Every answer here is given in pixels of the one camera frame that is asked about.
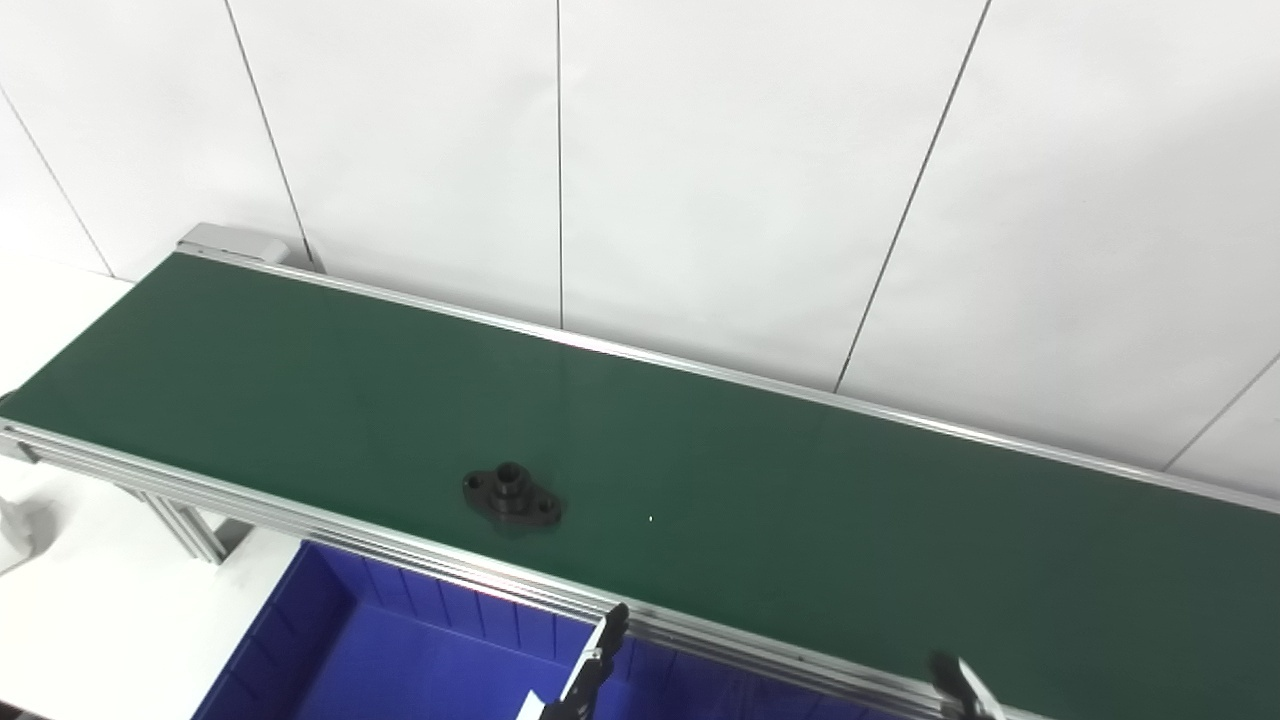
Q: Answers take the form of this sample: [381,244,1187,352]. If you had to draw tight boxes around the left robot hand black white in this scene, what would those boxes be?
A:
[514,601,632,720]

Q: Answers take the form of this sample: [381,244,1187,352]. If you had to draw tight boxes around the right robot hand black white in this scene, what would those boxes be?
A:
[929,651,1007,720]

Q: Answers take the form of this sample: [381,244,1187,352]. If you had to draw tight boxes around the black flange part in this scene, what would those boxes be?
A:
[461,461,564,532]

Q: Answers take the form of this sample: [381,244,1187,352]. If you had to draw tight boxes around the green conveyor belt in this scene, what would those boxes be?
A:
[0,240,1280,720]
[0,251,1280,720]

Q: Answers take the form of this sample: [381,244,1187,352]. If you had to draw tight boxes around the aluminium conveyor leg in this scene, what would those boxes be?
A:
[118,487,253,567]

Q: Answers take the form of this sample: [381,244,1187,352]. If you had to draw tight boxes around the grey conveyor end cap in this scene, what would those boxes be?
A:
[177,222,292,267]

